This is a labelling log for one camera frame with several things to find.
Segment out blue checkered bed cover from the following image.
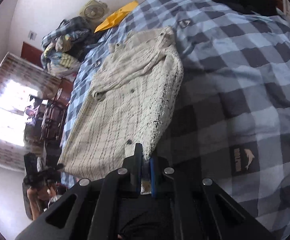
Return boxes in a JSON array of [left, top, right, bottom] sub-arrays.
[[64, 0, 290, 239]]

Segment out pile of bedding and clothes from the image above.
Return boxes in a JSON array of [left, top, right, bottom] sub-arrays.
[[41, 16, 99, 78]]

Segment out black clothes on bed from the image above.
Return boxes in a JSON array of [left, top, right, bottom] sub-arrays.
[[212, 0, 283, 17]]

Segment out cream plaid tweed jacket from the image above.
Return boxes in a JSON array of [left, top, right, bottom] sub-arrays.
[[59, 26, 183, 180]]

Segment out patterned window curtain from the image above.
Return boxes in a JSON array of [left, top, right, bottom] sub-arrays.
[[0, 52, 60, 171]]

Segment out wall switch plate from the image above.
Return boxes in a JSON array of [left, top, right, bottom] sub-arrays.
[[28, 31, 37, 41]]

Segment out yellow plastic bag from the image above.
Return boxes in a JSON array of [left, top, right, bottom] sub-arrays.
[[94, 0, 139, 33]]

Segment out beige box fan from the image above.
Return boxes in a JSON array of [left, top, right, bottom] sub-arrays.
[[79, 0, 109, 29]]

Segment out dark wooden tv stand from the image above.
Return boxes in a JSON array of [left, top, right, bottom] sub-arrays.
[[23, 78, 75, 145]]

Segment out dark red door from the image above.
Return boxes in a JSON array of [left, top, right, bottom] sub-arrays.
[[21, 42, 42, 68]]

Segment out person's left hand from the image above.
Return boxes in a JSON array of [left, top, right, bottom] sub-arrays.
[[27, 183, 57, 220]]

